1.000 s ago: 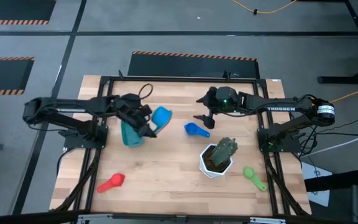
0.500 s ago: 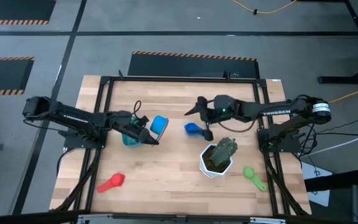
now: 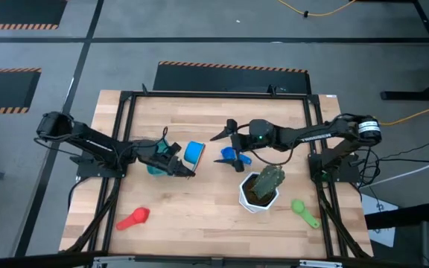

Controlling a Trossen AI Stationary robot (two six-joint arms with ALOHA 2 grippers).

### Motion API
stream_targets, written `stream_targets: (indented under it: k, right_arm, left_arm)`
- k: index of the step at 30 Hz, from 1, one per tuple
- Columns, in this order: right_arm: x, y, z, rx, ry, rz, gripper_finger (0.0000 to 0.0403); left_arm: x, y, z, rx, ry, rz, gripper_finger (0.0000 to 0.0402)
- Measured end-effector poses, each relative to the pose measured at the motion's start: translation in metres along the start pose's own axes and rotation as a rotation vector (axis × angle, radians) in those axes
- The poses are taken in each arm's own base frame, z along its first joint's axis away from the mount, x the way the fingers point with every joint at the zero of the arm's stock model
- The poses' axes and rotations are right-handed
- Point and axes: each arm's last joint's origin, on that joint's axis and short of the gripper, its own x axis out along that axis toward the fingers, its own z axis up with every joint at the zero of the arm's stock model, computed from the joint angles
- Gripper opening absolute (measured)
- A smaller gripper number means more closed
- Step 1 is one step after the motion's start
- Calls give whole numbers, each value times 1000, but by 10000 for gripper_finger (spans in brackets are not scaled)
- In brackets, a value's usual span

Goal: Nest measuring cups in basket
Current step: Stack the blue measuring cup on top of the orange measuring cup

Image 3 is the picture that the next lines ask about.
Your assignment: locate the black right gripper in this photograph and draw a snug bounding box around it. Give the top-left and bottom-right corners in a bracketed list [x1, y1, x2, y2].
[209, 118, 276, 173]

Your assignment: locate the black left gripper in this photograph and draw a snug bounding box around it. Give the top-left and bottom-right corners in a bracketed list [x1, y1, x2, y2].
[136, 139, 196, 178]

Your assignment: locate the blue measuring cup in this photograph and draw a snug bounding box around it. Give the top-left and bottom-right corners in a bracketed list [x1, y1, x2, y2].
[220, 146, 253, 166]

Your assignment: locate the red measuring cup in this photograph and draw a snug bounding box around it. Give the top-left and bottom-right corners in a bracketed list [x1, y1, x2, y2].
[115, 207, 151, 232]

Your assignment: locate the green measuring cup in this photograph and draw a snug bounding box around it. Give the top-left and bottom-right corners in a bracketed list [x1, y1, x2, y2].
[290, 199, 321, 229]

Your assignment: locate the brown potting soil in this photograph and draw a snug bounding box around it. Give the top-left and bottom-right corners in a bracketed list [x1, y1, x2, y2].
[244, 175, 275, 206]

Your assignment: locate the green cactus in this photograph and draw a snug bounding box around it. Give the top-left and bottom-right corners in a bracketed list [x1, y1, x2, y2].
[250, 164, 286, 200]

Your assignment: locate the white hexagonal planter pot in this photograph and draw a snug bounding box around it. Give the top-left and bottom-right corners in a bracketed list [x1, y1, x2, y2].
[238, 170, 280, 214]

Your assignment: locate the black hazard-striped floor mat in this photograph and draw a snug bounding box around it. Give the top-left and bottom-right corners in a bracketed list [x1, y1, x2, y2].
[0, 68, 42, 115]
[0, 0, 69, 31]
[153, 61, 312, 94]

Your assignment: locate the white paper sheet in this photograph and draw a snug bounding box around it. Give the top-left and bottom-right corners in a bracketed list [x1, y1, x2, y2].
[361, 193, 398, 249]

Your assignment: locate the black metal floor stand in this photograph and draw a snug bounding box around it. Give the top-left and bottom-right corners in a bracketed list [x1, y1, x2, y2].
[380, 0, 429, 101]

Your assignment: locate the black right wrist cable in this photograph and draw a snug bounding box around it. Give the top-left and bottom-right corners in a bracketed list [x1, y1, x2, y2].
[251, 147, 294, 166]

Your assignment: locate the black aluminium table frame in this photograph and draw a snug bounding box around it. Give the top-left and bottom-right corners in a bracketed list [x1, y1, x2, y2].
[60, 84, 374, 261]

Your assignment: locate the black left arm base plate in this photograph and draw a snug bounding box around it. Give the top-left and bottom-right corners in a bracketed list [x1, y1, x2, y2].
[69, 148, 130, 179]

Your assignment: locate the silver rail bracket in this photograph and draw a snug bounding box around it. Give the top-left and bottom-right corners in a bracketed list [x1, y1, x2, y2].
[298, 259, 344, 268]
[91, 255, 141, 268]

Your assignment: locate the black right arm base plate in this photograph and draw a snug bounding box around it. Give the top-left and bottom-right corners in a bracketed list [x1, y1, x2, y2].
[308, 152, 360, 183]

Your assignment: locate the black cable bundle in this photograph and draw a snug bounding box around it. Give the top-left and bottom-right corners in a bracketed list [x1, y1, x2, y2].
[357, 141, 429, 187]

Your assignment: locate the yellow floor cable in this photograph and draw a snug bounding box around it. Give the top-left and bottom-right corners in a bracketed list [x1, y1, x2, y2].
[380, 98, 429, 127]
[276, 0, 357, 18]

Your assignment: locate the black front rail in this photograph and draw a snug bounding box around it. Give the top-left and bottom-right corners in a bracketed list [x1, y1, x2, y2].
[0, 251, 429, 268]

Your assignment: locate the white floor cable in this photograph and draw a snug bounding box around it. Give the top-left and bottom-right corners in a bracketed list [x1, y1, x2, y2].
[365, 152, 429, 188]

